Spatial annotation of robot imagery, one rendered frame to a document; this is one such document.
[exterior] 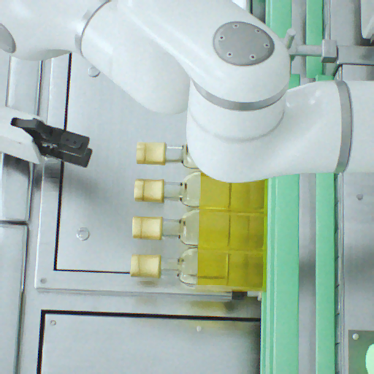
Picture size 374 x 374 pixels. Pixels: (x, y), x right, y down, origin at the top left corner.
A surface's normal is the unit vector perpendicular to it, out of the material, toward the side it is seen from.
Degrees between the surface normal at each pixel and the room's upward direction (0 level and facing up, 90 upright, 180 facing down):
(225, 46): 84
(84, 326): 90
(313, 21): 90
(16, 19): 59
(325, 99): 71
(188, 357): 89
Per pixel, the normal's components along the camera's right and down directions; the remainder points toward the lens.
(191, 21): -0.05, -0.55
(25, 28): -0.39, 0.58
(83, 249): 0.02, -0.25
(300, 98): -0.63, -0.53
